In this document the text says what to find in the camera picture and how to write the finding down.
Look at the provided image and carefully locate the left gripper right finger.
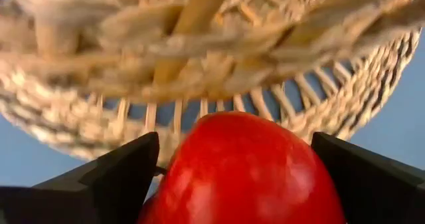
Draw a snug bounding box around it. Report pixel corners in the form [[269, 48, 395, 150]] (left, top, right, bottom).
[[311, 132, 425, 224]]

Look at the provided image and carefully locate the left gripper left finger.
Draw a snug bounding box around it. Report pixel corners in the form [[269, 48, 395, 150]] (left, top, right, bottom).
[[0, 131, 161, 224]]

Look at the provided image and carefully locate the red toy apple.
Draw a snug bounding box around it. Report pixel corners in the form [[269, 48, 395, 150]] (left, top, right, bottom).
[[137, 110, 348, 224]]

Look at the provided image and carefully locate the round woven placemat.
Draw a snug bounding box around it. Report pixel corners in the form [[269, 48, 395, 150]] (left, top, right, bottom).
[[0, 27, 422, 165]]

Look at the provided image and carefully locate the woven wicker basket with handles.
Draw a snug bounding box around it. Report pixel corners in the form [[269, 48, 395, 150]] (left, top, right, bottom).
[[0, 0, 425, 105]]

